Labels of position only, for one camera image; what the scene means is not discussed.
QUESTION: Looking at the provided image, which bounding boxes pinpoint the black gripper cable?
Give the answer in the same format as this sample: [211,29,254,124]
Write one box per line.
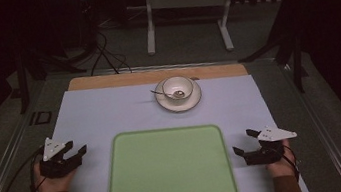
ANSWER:
[267,141,303,186]
[23,145,52,192]

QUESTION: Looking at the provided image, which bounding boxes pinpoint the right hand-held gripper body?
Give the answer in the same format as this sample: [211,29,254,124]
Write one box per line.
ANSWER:
[240,121,302,168]

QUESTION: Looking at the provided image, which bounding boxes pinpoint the metal spoon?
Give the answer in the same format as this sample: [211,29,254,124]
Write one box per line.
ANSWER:
[150,85,187,103]

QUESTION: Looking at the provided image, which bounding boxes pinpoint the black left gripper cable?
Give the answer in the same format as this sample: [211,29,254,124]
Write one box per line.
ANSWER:
[23,145,52,192]

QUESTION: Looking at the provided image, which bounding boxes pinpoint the black floor socket box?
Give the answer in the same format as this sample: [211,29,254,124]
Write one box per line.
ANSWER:
[27,109,54,128]

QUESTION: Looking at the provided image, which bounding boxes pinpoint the person's left hand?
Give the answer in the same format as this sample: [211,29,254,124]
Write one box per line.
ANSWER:
[31,155,81,192]

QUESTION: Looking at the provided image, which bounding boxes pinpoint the dark device with red light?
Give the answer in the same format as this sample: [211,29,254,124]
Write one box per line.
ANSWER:
[75,0,105,56]

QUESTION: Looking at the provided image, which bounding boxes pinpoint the white saucer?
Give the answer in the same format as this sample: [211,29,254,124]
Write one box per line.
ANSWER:
[152,74,205,117]

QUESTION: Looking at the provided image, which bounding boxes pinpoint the white table mat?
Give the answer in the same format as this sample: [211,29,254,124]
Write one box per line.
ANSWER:
[7,59,310,192]

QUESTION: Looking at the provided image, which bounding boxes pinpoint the person's right hand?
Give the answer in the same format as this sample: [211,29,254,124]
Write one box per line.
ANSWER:
[262,138,298,181]

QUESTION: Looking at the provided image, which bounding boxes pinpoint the black metal stand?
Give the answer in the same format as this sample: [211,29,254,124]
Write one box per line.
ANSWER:
[10,42,34,115]
[229,0,312,103]

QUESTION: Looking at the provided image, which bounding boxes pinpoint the white cup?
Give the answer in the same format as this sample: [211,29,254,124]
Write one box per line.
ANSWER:
[159,73,196,104]

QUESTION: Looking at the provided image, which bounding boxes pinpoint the black floor cables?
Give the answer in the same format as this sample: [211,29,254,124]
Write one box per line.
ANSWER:
[83,26,133,80]

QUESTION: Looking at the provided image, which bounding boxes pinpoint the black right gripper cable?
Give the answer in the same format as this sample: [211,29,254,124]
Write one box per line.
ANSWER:
[267,141,303,186]

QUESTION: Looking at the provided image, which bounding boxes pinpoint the green tray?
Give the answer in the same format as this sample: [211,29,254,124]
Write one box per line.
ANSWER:
[96,117,239,192]

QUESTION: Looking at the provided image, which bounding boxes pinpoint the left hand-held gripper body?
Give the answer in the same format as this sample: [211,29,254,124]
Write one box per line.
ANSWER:
[35,132,85,181]

